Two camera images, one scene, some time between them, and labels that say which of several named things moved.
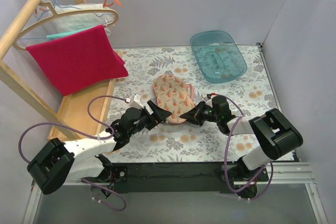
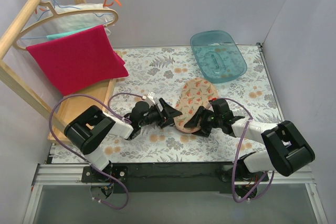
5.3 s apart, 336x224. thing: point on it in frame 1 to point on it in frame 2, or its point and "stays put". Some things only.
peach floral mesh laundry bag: (175, 95) to (196, 94)
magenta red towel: (80, 59) stays put
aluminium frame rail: (292, 173) stays put
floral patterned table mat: (249, 94) stays put
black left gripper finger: (157, 120) to (166, 121)
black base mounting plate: (185, 177) stays put
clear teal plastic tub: (219, 58) stays put
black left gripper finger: (161, 114) to (169, 110)
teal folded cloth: (55, 36) stays put
